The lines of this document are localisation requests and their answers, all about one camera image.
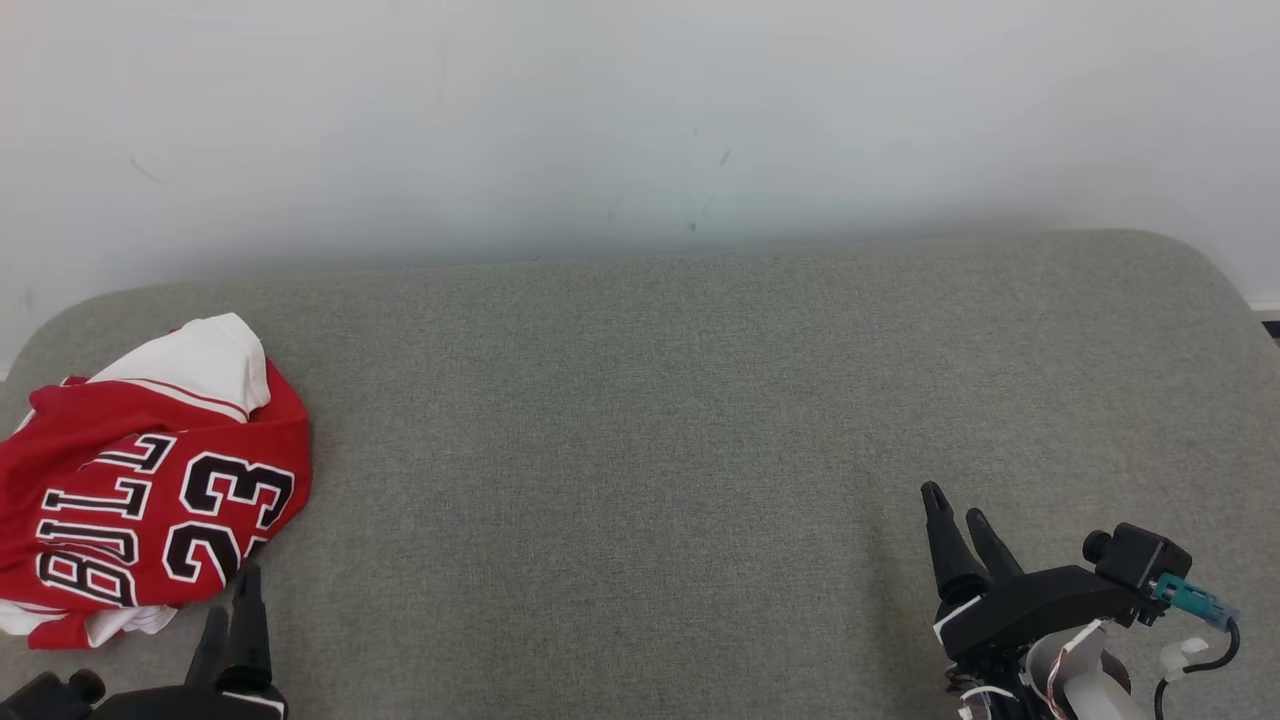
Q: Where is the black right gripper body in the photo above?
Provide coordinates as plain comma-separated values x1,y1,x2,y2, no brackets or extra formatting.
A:
935,565,1147,665

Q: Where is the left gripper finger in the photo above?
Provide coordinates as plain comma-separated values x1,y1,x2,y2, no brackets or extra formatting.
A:
185,605,232,692
225,562,274,697

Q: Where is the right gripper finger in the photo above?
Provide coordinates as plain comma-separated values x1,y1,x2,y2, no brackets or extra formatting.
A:
920,482,991,606
965,508,1026,587

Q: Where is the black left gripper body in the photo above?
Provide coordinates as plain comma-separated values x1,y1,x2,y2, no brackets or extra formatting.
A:
90,686,291,720

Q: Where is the red shorts white trim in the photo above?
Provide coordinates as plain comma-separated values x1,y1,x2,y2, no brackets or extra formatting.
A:
0,598,179,651

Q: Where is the red Bulls basketball jersey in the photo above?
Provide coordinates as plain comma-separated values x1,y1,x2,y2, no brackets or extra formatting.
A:
0,313,313,641

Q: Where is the teal right camera connector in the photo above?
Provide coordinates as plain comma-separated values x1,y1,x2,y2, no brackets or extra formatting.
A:
1150,573,1239,632

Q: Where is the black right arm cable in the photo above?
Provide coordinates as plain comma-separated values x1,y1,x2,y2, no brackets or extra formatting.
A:
1154,618,1242,720

